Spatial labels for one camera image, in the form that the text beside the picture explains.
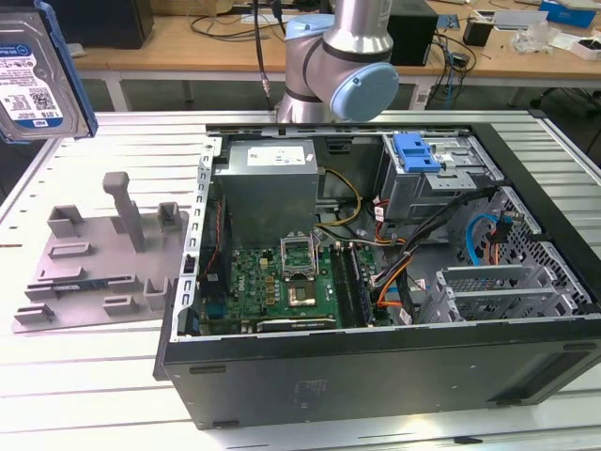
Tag blue data wire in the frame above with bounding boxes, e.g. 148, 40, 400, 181
464, 210, 501, 269

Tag black case fan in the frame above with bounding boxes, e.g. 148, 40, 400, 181
205, 194, 231, 286

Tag CPU socket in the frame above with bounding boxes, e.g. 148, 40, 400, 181
285, 275, 319, 310

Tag green motherboard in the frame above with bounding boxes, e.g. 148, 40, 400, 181
199, 239, 377, 335

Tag hard disk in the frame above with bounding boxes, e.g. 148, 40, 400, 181
0, 0, 100, 145

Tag black graphics card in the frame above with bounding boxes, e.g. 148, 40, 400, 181
239, 315, 338, 335

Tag black cable bundle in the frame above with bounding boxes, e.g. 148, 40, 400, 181
373, 185, 506, 325

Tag white box with black inlay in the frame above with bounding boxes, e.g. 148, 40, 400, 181
548, 32, 601, 62

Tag black computer tower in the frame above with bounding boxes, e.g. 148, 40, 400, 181
55, 0, 156, 51

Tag small black cube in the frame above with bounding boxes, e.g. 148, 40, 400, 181
462, 15, 495, 48

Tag metal socket cover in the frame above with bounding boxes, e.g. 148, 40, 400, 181
279, 231, 321, 279

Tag yellow wire bundle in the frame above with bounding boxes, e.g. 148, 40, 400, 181
315, 168, 362, 232

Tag wooden desk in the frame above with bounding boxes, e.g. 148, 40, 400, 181
0, 0, 601, 114

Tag black PC case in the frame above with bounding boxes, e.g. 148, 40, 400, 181
153, 120, 601, 431

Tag clear plastic bags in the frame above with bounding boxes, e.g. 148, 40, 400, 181
510, 21, 553, 54

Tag green RAM stick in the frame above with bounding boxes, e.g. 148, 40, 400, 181
347, 242, 376, 326
50, 281, 107, 291

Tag grey optical drive cage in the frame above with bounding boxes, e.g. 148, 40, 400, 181
378, 132, 506, 226

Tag grey power supply unit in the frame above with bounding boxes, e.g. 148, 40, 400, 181
213, 140, 321, 248

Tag orange flat wire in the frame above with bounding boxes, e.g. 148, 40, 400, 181
374, 260, 414, 312

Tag black cable with metal plug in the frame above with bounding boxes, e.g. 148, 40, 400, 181
252, 0, 278, 112

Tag black RAM slot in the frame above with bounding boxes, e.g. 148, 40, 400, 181
331, 242, 350, 328
336, 242, 359, 328

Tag grey parts rack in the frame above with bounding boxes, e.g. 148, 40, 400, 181
11, 171, 192, 335

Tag grey flat box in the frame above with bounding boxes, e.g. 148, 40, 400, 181
492, 8, 549, 32

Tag blue cardboard box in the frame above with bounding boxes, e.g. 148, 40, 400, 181
537, 0, 598, 27

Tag grey metal disk bay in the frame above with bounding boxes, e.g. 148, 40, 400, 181
434, 264, 581, 325

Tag blue plastic latch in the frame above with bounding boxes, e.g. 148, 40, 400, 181
393, 133, 445, 174

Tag multicolour power wire with connector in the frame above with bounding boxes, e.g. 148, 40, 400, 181
485, 218, 514, 268

